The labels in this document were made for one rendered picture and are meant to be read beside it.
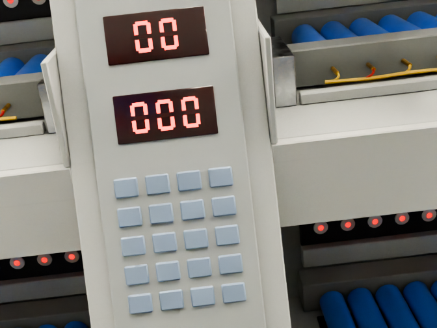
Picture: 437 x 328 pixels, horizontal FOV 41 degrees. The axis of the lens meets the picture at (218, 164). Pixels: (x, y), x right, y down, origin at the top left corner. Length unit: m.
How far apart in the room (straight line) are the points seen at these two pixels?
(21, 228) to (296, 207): 0.13
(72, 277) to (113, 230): 0.19
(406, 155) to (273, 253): 0.08
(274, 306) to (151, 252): 0.06
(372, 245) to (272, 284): 0.19
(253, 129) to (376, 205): 0.07
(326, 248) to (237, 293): 0.19
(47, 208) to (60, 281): 0.18
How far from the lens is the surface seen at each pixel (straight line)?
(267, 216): 0.28
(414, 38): 0.36
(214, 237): 0.27
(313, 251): 0.45
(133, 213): 0.27
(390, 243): 0.47
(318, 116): 0.31
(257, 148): 0.27
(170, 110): 0.27
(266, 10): 0.49
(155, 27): 0.27
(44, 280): 0.47
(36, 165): 0.29
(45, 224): 0.30
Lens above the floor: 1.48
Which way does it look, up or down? 3 degrees down
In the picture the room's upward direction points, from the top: 7 degrees counter-clockwise
